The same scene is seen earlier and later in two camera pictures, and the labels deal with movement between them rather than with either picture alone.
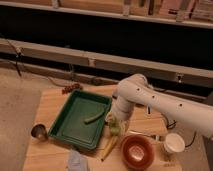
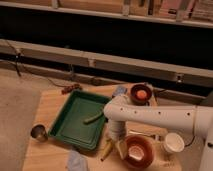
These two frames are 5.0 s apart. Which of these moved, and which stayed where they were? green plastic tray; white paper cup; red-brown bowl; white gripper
Moved: white gripper
Stayed: white paper cup; red-brown bowl; green plastic tray
